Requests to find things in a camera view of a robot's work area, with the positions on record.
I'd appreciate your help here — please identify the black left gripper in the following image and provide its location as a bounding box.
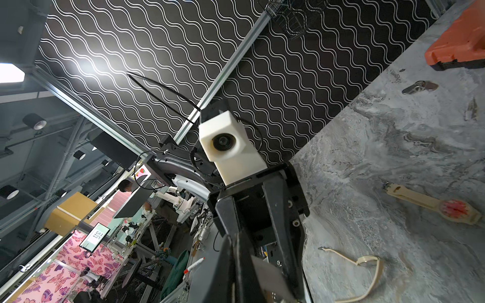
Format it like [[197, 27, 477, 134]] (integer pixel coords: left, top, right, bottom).
[[208, 162, 310, 302]]

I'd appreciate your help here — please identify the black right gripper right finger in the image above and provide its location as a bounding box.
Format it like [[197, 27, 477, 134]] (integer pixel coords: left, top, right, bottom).
[[234, 232, 265, 303]]

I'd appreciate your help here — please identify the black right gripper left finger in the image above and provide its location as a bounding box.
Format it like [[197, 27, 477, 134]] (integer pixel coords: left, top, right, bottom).
[[199, 235, 235, 303]]

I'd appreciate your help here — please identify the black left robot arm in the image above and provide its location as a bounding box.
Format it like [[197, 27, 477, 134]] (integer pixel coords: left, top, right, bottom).
[[147, 100, 312, 302]]

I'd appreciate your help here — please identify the small metal clasp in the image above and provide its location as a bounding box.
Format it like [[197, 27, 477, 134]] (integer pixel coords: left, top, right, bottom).
[[402, 81, 439, 95]]

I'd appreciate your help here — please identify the red plastic tool case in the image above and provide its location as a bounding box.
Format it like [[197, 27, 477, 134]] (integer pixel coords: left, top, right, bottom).
[[424, 1, 484, 71]]

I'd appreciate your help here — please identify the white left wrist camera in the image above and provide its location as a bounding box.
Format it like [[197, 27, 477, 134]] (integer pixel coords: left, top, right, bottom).
[[199, 111, 268, 185]]

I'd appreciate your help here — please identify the black wire basket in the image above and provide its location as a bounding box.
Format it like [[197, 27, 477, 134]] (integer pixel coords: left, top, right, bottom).
[[264, 0, 329, 40]]

